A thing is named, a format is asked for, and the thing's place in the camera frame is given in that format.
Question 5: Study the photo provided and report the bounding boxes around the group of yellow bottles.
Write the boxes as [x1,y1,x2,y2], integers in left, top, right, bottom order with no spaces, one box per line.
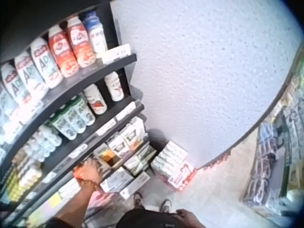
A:
[4,160,44,204]

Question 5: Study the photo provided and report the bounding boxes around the white drink carton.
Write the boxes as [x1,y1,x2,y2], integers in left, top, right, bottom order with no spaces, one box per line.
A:
[105,134,132,159]
[120,116,147,152]

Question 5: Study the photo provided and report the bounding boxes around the row of green label bottles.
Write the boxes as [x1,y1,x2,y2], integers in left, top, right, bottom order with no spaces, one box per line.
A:
[49,95,96,141]

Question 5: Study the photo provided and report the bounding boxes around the person's left hand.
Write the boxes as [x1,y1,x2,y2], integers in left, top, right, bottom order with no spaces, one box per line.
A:
[73,158,104,185]

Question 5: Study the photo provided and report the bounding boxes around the open brown cardboard box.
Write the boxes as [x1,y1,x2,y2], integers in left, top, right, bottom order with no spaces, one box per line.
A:
[93,147,124,170]

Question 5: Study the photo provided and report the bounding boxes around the white price tag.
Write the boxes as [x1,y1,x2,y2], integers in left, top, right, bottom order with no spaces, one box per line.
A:
[67,143,89,160]
[115,101,137,122]
[119,171,151,200]
[95,118,117,137]
[102,43,132,65]

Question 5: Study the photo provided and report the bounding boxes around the brown beaded bracelet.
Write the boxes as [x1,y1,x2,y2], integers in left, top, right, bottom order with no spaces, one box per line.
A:
[79,178,102,191]

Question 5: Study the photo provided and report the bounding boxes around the white bottle with red print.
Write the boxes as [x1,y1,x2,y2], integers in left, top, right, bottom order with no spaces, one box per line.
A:
[104,71,125,102]
[83,83,108,115]

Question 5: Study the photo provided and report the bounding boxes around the stocked goods shelf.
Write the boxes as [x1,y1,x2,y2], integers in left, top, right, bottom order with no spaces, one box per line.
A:
[241,53,304,219]

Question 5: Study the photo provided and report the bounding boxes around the red and white cardboard case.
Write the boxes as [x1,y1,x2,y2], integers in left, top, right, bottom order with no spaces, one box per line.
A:
[167,160,198,192]

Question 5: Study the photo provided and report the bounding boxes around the person's right hand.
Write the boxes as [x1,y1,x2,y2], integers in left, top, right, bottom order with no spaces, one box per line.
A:
[175,209,201,228]

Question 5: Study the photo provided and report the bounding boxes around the stack of green white cartons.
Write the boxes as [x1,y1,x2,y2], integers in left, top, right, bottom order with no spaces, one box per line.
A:
[151,140,188,176]

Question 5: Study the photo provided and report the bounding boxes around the green and white carton pack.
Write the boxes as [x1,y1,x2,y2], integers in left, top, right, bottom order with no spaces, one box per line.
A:
[123,144,158,177]

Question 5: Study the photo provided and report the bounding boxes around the yellow price tag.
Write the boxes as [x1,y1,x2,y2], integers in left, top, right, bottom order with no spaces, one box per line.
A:
[47,192,61,209]

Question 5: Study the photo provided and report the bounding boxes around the white bottle with red label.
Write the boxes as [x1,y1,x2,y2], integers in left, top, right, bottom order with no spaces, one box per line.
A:
[30,37,64,89]
[14,51,49,97]
[0,62,21,106]

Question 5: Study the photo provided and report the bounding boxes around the black store shelf rack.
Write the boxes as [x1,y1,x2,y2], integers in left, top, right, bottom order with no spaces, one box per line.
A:
[0,0,157,228]

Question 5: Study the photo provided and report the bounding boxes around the group of small clear bottles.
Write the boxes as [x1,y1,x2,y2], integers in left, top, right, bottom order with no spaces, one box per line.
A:
[22,124,63,163]

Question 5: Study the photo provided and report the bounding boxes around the orange packet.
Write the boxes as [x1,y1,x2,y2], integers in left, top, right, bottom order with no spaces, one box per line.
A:
[72,166,84,181]

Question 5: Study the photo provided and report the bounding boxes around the white bottle with blue cap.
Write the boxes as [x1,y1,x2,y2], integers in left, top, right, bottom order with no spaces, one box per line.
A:
[83,10,108,59]

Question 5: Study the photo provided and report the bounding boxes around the red drink bottle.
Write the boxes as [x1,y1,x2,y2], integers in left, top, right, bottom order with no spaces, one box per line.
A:
[66,16,97,68]
[48,25,80,78]

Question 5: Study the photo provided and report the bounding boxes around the person's legs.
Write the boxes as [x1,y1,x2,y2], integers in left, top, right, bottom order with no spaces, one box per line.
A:
[132,191,173,214]

